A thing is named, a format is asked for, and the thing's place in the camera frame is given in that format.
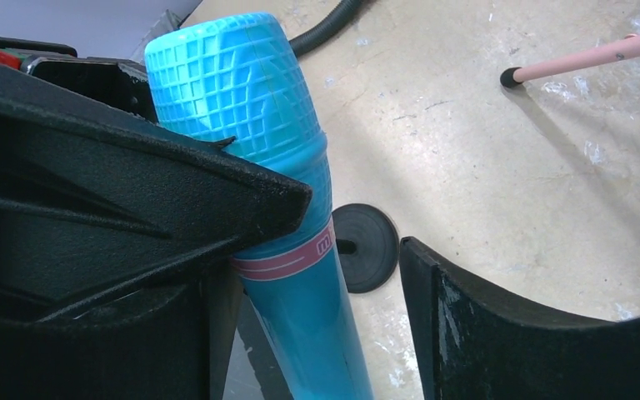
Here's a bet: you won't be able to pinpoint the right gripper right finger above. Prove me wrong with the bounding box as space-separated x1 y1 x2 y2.
399 237 640 399

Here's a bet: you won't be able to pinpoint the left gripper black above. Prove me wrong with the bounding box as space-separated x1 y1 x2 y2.
0 37 312 321

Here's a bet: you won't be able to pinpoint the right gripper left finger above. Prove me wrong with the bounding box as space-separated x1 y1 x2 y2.
0 267 242 399

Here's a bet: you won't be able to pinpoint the black microphone desk stand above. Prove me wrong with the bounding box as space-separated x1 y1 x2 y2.
332 203 399 294

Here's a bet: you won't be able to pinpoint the blue toy microphone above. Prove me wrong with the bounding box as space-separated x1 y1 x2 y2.
144 12 373 399

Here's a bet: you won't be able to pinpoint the pink music stand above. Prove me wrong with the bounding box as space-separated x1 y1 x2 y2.
499 34 640 88

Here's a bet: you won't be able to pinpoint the black rubber hose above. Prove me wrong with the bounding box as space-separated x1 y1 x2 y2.
289 0 368 58

